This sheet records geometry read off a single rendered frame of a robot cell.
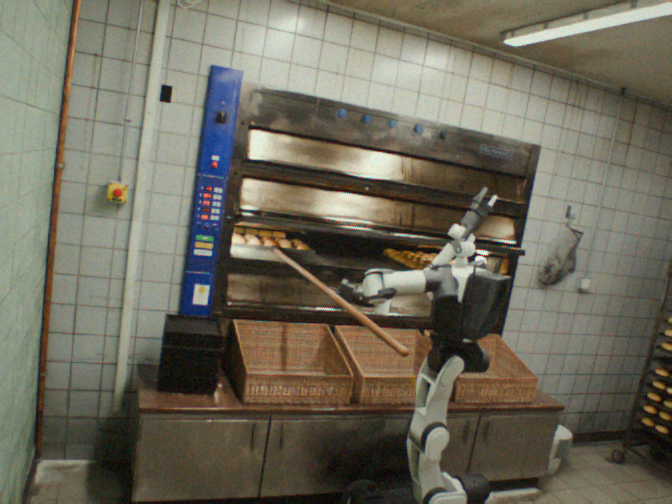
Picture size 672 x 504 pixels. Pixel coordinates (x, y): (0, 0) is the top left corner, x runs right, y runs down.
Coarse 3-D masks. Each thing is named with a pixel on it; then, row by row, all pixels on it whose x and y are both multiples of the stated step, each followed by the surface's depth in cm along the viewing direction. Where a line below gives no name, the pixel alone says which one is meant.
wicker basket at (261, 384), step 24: (240, 336) 304; (264, 336) 309; (288, 336) 314; (312, 336) 319; (240, 360) 279; (264, 360) 308; (288, 360) 313; (312, 360) 318; (336, 360) 304; (240, 384) 274; (264, 384) 267; (288, 384) 271; (312, 384) 276; (336, 384) 280
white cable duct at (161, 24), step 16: (160, 0) 262; (160, 16) 263; (160, 32) 265; (160, 48) 266; (160, 64) 268; (144, 128) 271; (144, 144) 272; (144, 160) 274; (144, 176) 275; (144, 192) 277; (128, 256) 280; (128, 272) 281; (128, 288) 283; (128, 304) 284; (128, 320) 286; (128, 336) 287
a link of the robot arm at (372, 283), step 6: (372, 276) 227; (378, 276) 227; (366, 282) 228; (372, 282) 226; (378, 282) 226; (366, 288) 228; (372, 288) 225; (378, 288) 225; (366, 294) 228; (372, 294) 225; (366, 300) 228
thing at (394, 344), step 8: (280, 256) 325; (296, 264) 298; (304, 272) 283; (312, 280) 270; (320, 288) 258; (328, 288) 253; (336, 296) 241; (344, 304) 231; (352, 312) 222; (360, 320) 214; (368, 320) 210; (368, 328) 208; (376, 328) 202; (384, 336) 195; (392, 344) 189; (400, 344) 186; (400, 352) 183; (408, 352) 183
